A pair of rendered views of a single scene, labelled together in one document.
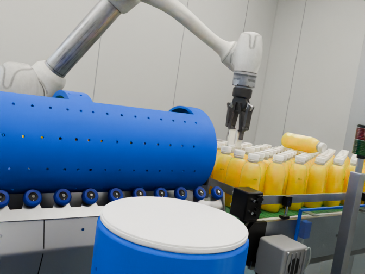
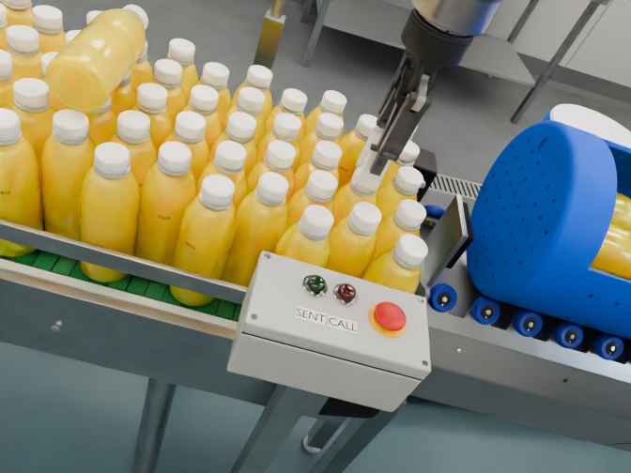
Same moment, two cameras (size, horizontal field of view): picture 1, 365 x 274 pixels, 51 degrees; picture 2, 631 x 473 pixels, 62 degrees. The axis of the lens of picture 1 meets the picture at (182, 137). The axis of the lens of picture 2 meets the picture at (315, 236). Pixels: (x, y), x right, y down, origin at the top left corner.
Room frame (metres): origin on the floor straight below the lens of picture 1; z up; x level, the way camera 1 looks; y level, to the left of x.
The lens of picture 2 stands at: (2.08, 0.01, 1.52)
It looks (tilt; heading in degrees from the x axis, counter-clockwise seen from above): 43 degrees down; 204
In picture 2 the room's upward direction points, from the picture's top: 25 degrees clockwise
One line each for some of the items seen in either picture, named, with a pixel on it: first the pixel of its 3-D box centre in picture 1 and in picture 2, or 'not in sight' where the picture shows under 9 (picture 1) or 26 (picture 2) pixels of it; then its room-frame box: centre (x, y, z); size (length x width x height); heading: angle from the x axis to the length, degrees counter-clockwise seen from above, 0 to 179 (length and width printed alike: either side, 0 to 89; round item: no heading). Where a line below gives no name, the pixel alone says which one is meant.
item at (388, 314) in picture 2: not in sight; (389, 316); (1.68, -0.04, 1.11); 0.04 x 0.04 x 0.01
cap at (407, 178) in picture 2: (226, 149); (408, 179); (1.44, -0.17, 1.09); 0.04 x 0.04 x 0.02
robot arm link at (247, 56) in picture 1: (247, 53); not in sight; (1.52, -0.20, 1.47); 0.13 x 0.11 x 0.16; 2
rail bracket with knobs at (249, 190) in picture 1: (245, 204); (408, 177); (1.22, -0.23, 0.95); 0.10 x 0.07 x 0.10; 35
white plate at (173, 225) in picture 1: (174, 220); (603, 139); (0.70, -0.01, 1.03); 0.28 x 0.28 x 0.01
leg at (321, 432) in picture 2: not in sight; (346, 398); (1.26, -0.07, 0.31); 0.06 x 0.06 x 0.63; 35
